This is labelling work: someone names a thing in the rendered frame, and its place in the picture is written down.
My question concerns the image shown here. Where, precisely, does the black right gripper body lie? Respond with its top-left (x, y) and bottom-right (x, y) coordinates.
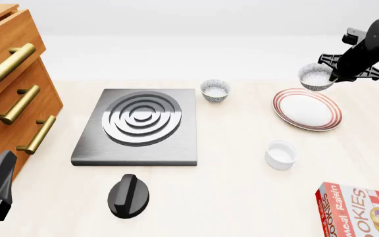
top-left (318, 52), bottom-right (379, 84)

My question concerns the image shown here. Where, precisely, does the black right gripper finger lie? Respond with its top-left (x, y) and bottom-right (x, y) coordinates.
top-left (328, 67), bottom-right (349, 84)

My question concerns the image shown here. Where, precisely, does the patterned black-and-white bowl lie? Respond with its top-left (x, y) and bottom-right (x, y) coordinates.
top-left (297, 63), bottom-right (336, 92)
top-left (199, 79), bottom-right (232, 104)

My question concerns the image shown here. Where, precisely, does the white plate with red rings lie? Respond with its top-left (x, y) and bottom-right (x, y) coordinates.
top-left (271, 88), bottom-right (344, 132)

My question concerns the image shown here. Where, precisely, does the flat stove plate with rings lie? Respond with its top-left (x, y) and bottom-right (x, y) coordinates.
top-left (70, 88), bottom-right (199, 167)

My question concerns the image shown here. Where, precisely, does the red printed cookies box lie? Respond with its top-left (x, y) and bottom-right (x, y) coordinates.
top-left (315, 182), bottom-right (379, 237)

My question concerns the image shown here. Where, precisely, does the small white ramekin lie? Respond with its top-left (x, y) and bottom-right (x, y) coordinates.
top-left (264, 138), bottom-right (299, 171)

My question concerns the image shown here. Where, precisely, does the round black stove knob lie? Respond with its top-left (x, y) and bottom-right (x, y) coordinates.
top-left (107, 173), bottom-right (151, 220)

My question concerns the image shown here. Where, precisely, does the wooden drawer, slightly open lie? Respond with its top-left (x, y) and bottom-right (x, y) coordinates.
top-left (0, 9), bottom-right (47, 113)

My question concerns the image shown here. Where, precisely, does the brass drawer handle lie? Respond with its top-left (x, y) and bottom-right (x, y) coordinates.
top-left (15, 115), bottom-right (57, 155)
top-left (0, 43), bottom-right (37, 83)
top-left (0, 84), bottom-right (41, 126)

